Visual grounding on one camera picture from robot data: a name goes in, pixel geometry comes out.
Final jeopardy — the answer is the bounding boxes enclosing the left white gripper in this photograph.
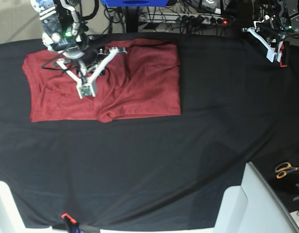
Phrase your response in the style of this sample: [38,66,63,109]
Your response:
[241,15,284,63]

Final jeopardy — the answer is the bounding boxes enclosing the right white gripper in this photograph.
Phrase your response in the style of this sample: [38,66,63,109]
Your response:
[54,46,127,99]

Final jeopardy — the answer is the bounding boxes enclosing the red long-sleeve T-shirt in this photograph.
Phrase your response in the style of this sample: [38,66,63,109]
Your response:
[22,38,181,123]

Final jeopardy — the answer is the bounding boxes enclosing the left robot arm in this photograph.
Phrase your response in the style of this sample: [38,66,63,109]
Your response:
[242,0,299,67]

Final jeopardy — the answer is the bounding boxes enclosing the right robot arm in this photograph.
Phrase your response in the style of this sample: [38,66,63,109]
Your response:
[31,0,127,99]

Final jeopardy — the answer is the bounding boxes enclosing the orange and black clamp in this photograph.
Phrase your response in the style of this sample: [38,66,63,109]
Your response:
[279,41,290,67]

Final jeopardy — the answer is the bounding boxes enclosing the blue plastic box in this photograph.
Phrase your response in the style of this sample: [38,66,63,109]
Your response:
[101,0,168,7]

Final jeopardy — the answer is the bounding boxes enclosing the white power strip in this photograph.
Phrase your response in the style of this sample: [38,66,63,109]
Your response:
[180,14,234,27]

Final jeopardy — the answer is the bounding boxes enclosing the black table cloth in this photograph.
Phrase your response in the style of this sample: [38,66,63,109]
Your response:
[0,33,299,231]

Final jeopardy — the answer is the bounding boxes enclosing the orange and blue clamp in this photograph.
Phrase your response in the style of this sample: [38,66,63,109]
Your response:
[61,213,82,233]

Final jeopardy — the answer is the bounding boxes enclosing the black stand post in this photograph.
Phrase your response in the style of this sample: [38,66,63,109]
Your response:
[123,7,141,33]

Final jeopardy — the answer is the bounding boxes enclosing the yellow-handled scissors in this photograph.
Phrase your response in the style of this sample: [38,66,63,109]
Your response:
[275,162,299,179]

